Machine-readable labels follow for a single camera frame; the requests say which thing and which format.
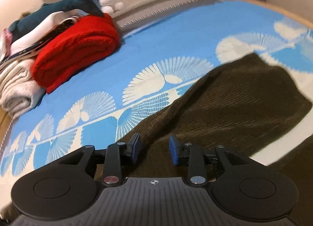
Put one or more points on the blue shark plush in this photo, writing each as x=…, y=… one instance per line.
x=21, y=27

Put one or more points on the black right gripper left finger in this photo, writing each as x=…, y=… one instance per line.
x=71, y=184

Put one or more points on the red folded sweater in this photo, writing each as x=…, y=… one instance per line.
x=91, y=39

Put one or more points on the white folded clothes stack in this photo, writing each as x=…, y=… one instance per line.
x=19, y=92

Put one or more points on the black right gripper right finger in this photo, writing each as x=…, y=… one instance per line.
x=239, y=185

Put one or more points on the white plush toy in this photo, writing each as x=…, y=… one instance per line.
x=111, y=6

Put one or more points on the blue white patterned bedsheet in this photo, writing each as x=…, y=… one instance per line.
x=156, y=50

